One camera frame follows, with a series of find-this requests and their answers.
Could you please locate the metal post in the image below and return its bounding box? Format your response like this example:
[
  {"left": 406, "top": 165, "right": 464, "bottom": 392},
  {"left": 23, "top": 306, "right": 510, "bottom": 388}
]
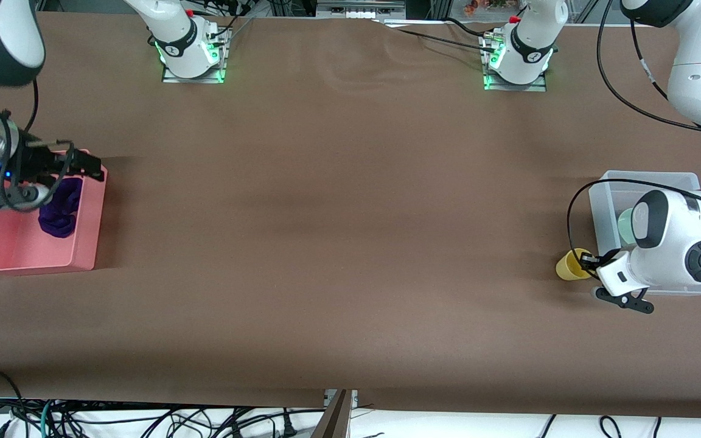
[{"left": 313, "top": 389, "right": 352, "bottom": 438}]

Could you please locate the metal base plate right arm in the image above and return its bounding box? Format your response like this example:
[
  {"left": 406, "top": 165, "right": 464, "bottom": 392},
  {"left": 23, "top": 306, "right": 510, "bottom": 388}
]
[{"left": 162, "top": 27, "right": 228, "bottom": 84}]

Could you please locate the white power strip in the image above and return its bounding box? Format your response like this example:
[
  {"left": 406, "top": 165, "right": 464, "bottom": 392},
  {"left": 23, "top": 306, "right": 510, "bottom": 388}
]
[{"left": 317, "top": 0, "right": 406, "bottom": 19}]

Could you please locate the pink plastic bin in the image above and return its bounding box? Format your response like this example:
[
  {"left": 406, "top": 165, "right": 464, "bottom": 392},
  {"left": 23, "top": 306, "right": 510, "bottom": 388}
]
[{"left": 0, "top": 149, "right": 108, "bottom": 273}]

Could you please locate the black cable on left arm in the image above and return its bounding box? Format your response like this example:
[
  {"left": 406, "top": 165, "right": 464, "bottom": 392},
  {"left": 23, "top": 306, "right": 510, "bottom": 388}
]
[{"left": 567, "top": 0, "right": 701, "bottom": 280}]

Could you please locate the purple cloth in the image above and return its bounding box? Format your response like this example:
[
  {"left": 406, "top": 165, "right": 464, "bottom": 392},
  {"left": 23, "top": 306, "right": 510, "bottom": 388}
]
[{"left": 38, "top": 178, "right": 82, "bottom": 238}]

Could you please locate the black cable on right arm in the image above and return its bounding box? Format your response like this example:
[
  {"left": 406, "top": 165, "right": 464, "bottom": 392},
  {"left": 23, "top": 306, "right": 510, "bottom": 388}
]
[{"left": 0, "top": 78, "right": 77, "bottom": 213}]

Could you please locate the metal base plate left arm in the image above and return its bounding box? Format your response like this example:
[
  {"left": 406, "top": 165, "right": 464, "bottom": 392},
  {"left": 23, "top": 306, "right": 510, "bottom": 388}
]
[{"left": 483, "top": 30, "right": 548, "bottom": 92}]

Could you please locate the black floor cable tangle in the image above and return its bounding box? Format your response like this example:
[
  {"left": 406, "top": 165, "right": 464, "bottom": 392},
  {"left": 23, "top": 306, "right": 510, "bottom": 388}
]
[{"left": 52, "top": 408, "right": 327, "bottom": 438}]

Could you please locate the orange background object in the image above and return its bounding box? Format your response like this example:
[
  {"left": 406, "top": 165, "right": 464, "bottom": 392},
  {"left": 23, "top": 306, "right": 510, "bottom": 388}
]
[{"left": 463, "top": 0, "right": 512, "bottom": 16}]

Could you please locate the short black table cable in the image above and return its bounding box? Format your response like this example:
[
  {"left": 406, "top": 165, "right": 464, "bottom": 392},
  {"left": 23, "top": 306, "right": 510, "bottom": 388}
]
[{"left": 445, "top": 17, "right": 489, "bottom": 36}]

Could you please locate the translucent plastic bin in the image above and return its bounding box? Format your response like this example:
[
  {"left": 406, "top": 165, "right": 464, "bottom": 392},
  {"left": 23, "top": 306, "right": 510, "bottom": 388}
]
[{"left": 588, "top": 170, "right": 701, "bottom": 296}]

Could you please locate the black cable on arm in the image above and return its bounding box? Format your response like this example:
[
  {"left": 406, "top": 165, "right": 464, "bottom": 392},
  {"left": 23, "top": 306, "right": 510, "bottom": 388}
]
[
  {"left": 567, "top": 0, "right": 701, "bottom": 280},
  {"left": 0, "top": 78, "right": 77, "bottom": 213}
]

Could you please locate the long black table cable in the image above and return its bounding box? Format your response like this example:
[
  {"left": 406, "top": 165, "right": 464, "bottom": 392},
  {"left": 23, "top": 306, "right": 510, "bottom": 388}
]
[{"left": 381, "top": 23, "right": 497, "bottom": 55}]

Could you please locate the yellow cup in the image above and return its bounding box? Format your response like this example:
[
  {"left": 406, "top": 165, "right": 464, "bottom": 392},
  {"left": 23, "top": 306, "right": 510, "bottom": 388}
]
[{"left": 556, "top": 248, "right": 595, "bottom": 281}]

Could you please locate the pale green bowl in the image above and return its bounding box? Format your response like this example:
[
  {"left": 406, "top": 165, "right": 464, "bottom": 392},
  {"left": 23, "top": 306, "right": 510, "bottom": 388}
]
[{"left": 617, "top": 207, "right": 638, "bottom": 246}]

